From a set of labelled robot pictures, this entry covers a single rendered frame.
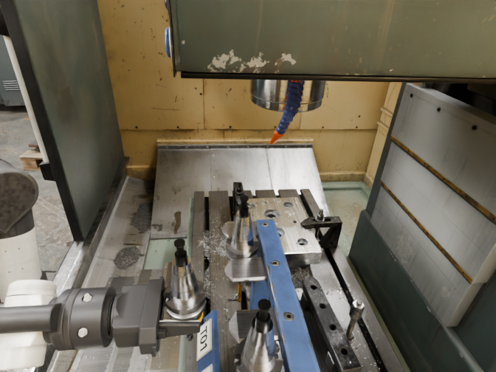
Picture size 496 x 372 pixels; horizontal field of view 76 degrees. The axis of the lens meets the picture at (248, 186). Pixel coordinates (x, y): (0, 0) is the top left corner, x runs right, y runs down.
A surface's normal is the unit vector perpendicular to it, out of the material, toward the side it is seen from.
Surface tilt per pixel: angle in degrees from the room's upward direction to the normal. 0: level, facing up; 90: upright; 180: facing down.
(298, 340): 0
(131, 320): 0
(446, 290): 90
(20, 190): 80
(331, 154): 90
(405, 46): 90
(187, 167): 24
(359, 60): 90
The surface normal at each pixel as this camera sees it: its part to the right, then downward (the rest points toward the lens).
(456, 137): -0.99, 0.02
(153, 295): 0.05, -0.85
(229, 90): 0.11, 0.52
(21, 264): 0.62, 0.25
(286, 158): 0.09, -0.57
